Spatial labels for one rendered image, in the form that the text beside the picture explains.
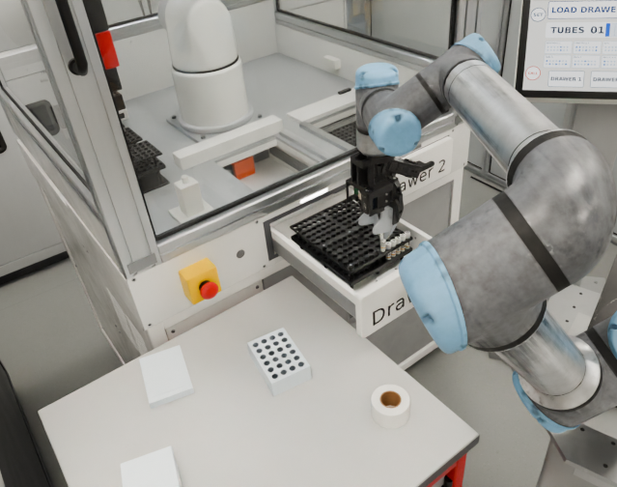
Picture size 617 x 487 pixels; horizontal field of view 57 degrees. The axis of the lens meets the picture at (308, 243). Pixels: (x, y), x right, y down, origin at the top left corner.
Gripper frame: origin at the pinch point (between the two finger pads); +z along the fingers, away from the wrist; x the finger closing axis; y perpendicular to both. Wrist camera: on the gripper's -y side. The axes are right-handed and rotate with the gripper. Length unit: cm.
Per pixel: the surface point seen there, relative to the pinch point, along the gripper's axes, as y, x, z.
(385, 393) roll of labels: 20.3, 22.2, 15.1
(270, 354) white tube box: 30.9, -0.5, 16.1
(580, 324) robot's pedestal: -24.7, 33.1, 18.8
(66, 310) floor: 55, -147, 96
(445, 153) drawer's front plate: -41.6, -21.1, 6.0
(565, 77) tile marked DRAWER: -81, -14, -5
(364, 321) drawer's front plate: 15.4, 10.8, 8.3
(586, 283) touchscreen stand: -120, -9, 92
